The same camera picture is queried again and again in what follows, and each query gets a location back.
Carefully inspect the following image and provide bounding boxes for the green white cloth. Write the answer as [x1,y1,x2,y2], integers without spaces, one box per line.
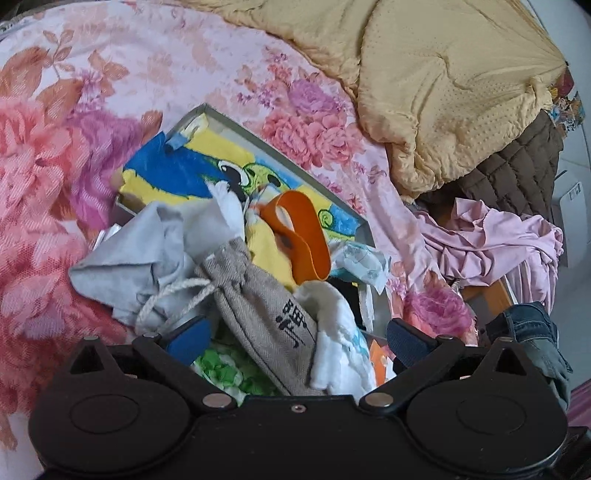
[191,346,278,402]

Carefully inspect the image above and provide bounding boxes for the black pouch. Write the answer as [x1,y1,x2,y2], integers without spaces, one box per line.
[330,277,363,328]

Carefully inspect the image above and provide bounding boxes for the grey tray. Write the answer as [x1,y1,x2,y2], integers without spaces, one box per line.
[92,102,376,333]

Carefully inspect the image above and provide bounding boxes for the linen drawstring bag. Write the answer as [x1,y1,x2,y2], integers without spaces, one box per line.
[136,237,326,398]

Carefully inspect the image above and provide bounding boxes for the brown quilted blanket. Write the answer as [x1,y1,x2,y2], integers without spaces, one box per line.
[418,111,566,219]

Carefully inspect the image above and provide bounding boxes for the pink floral blanket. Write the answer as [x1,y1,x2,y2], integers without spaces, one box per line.
[0,0,481,480]

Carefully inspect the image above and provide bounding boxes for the white crumpled cloth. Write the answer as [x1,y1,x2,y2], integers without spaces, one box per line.
[205,181,250,241]

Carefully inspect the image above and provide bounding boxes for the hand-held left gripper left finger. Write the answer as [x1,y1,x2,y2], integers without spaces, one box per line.
[65,316,236,414]

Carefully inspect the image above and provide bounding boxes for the cartoon print towel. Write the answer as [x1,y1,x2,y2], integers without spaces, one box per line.
[121,127,363,241]

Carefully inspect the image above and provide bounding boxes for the wooden bed frame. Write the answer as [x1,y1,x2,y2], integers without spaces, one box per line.
[462,277,514,319]

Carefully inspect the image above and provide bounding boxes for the yellow cloth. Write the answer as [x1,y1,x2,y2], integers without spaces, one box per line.
[245,215,301,292]

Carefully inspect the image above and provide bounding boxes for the blue jeans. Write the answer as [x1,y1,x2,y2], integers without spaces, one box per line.
[485,301,573,411]

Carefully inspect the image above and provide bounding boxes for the pink cloth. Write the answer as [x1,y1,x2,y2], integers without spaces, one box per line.
[406,198,565,333]

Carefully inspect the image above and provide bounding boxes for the white blue patterned cloth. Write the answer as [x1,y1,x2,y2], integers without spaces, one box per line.
[335,242,392,294]

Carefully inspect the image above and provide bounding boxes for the grey cloth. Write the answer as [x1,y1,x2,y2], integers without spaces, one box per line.
[69,198,245,326]

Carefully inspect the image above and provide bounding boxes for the white air conditioner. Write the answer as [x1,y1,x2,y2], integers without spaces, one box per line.
[551,168,588,208]

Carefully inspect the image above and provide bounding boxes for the yellow dotted quilt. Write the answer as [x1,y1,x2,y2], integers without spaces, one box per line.
[185,0,568,197]

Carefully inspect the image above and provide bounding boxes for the colourful wall poster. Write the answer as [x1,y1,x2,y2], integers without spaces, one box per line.
[547,74,585,139]

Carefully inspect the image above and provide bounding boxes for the orange packet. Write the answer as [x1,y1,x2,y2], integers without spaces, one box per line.
[369,339,398,388]

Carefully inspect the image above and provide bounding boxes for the orange elastic band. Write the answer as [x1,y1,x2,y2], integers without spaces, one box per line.
[259,191,332,284]

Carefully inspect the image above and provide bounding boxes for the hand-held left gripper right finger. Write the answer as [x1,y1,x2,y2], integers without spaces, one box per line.
[361,318,530,416]

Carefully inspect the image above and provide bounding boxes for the white towel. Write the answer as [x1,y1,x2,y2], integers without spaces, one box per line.
[293,281,377,398]

